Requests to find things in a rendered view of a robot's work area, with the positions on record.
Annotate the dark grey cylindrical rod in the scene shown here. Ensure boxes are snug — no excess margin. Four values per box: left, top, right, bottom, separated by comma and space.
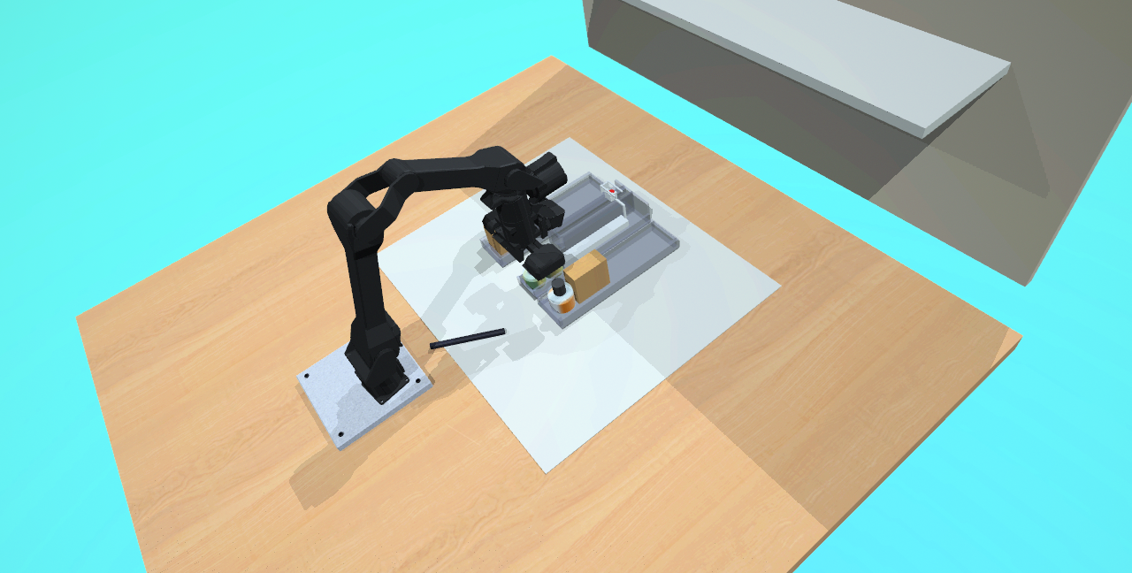
430, 328, 505, 349

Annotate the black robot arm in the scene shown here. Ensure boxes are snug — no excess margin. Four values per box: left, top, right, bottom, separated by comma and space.
327, 146, 568, 405

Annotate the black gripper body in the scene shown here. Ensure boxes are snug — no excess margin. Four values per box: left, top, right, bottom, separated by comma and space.
482, 209, 565, 279

